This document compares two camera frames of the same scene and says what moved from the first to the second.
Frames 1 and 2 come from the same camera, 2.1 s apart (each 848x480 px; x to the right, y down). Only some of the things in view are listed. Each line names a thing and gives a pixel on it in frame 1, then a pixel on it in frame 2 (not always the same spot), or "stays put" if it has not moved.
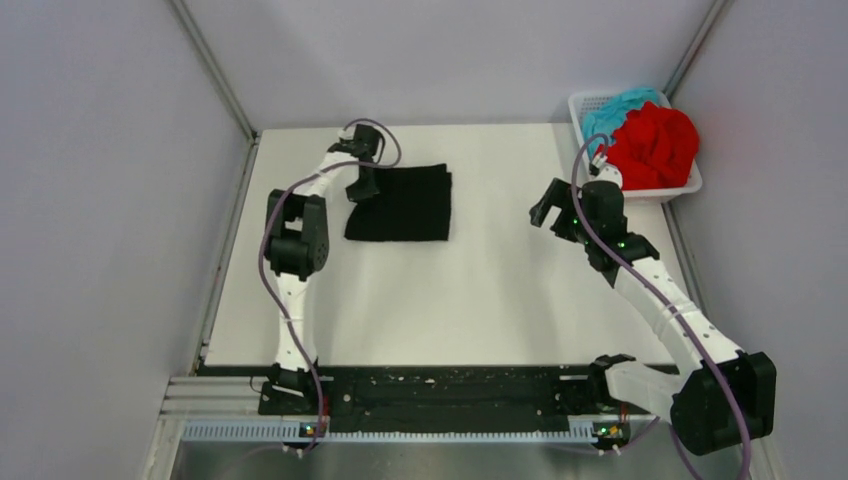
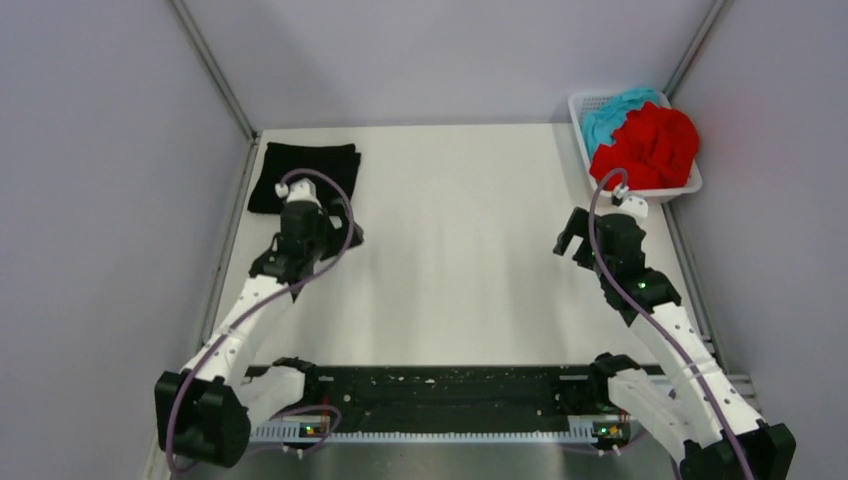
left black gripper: (355, 194) to (339, 232)
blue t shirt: (603, 118) stays put
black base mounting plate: (433, 399) stays put
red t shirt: (655, 147) stays put
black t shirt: (413, 204) to (282, 159)
